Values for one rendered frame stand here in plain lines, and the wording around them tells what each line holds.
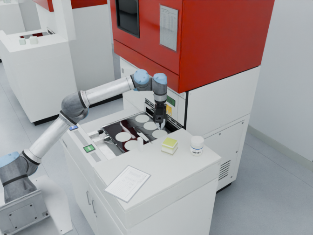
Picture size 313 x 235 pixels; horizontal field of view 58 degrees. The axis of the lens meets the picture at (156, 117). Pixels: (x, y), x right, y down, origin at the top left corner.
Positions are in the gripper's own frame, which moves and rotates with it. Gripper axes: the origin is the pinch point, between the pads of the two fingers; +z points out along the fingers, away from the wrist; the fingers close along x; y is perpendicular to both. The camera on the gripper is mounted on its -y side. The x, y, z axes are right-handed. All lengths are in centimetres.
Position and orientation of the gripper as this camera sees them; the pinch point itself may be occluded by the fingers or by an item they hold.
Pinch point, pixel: (160, 128)
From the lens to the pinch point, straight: 174.6
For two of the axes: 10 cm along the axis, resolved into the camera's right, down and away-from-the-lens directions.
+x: -10.0, -0.3, 0.6
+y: 0.7, -5.6, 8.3
